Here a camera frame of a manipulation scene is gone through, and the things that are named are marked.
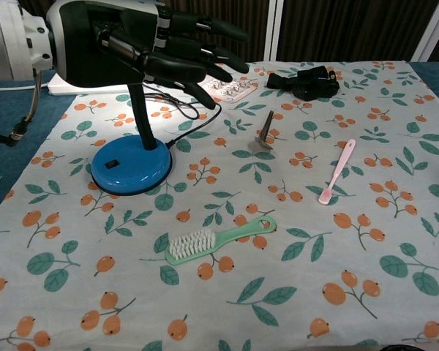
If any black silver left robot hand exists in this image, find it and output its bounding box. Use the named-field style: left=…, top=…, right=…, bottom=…
left=45, top=0, right=250, bottom=110

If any blue desk lamp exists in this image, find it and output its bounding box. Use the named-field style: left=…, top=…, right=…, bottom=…
left=91, top=82, right=173, bottom=197

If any white power strip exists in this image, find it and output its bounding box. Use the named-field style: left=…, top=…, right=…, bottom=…
left=47, top=74, right=132, bottom=97

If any metal spoon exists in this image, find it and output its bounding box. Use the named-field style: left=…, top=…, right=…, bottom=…
left=247, top=110, right=275, bottom=153

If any green scrub brush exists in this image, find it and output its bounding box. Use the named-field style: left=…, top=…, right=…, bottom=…
left=164, top=215, right=278, bottom=266

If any pink toothbrush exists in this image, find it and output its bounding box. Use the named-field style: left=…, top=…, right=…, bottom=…
left=318, top=138, right=356, bottom=205

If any floral orange green tablecloth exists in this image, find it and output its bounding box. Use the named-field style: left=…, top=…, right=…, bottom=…
left=0, top=58, right=439, bottom=351

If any white power strip cable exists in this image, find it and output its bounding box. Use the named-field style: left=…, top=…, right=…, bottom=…
left=0, top=83, right=49, bottom=91

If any black lamp power cable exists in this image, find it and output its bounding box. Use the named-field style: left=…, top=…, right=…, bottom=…
left=140, top=83, right=223, bottom=149

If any white partition frame post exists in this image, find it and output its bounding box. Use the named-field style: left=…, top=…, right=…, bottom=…
left=410, top=0, right=439, bottom=62
left=266, top=0, right=284, bottom=61

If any black strap device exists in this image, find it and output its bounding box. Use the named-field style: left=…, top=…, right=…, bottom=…
left=266, top=65, right=340, bottom=102

